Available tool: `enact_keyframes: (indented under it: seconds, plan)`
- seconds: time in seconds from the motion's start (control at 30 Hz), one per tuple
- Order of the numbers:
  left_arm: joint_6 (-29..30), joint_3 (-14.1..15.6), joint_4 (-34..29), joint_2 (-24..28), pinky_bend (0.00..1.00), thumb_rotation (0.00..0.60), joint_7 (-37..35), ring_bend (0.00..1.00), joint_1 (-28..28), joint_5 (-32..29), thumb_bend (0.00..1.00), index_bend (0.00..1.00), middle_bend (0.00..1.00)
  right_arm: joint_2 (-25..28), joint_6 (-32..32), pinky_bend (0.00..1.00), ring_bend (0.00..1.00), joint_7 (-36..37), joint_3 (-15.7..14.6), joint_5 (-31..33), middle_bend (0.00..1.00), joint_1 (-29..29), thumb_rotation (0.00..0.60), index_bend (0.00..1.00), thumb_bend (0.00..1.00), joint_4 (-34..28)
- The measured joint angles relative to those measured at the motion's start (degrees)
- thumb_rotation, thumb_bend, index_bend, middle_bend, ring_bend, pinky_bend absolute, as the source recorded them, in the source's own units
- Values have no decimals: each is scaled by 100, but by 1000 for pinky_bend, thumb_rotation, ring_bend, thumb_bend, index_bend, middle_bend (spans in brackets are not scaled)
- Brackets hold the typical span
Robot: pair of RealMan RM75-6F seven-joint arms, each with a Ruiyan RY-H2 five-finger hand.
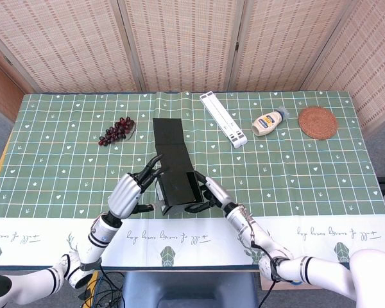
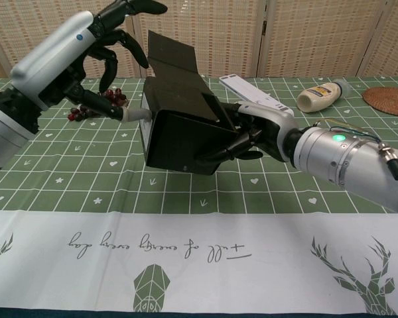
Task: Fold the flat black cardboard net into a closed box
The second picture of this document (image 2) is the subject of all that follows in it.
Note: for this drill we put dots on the black cardboard box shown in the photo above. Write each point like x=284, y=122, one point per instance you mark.
x=182, y=139

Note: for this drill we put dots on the dark red grape bunch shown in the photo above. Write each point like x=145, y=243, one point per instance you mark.
x=114, y=96

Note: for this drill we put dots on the round brown woven coaster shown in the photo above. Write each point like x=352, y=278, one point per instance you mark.
x=388, y=101

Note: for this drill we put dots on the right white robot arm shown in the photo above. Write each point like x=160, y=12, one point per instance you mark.
x=328, y=155

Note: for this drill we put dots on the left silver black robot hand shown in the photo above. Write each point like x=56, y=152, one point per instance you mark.
x=53, y=56

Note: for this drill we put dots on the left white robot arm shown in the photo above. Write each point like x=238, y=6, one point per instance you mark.
x=3, y=126

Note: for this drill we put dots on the white folding stand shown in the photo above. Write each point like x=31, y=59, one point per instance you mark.
x=245, y=87

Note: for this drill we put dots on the green grid tablecloth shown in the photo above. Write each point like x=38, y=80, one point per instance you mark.
x=219, y=192

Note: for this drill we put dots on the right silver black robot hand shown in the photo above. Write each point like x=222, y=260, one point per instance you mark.
x=268, y=129

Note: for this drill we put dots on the woven bamboo folding screen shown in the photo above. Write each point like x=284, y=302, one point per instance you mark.
x=219, y=33

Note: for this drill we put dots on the mayonnaise squeeze bottle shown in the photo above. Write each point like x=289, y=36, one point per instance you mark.
x=318, y=96

